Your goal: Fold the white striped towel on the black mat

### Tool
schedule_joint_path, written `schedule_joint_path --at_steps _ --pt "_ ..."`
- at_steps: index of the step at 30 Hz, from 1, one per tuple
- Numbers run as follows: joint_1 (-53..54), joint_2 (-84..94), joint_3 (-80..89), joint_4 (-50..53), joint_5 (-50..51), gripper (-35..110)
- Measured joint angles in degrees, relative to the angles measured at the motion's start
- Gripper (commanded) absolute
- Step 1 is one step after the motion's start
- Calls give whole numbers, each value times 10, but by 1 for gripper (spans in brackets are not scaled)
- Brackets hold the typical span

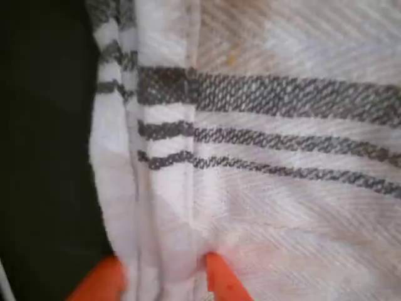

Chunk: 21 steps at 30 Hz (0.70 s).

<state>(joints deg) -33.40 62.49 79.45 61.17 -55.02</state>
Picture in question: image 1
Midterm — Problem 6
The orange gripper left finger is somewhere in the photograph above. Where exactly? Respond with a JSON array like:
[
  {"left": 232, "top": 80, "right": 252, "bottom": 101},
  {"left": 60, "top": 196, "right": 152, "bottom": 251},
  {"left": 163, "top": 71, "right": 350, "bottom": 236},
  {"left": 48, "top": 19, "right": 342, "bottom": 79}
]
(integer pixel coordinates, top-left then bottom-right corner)
[{"left": 66, "top": 256, "right": 130, "bottom": 301}]

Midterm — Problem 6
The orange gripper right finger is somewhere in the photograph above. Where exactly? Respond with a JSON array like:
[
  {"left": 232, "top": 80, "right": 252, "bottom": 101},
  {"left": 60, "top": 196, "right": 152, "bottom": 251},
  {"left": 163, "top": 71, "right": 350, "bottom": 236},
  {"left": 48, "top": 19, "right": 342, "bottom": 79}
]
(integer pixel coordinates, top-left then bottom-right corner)
[{"left": 204, "top": 253, "right": 255, "bottom": 301}]

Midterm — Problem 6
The white striped towel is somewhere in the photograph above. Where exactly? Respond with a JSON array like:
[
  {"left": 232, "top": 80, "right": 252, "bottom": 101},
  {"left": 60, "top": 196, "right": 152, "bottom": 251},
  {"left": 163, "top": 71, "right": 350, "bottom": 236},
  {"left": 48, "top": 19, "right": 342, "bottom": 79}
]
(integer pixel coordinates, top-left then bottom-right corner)
[{"left": 84, "top": 0, "right": 401, "bottom": 301}]

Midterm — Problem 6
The large black desk mat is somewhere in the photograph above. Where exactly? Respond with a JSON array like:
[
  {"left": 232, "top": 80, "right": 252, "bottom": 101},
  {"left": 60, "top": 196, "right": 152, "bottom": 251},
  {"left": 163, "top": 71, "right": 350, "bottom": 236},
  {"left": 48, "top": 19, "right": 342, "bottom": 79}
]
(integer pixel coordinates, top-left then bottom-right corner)
[{"left": 0, "top": 0, "right": 123, "bottom": 301}]

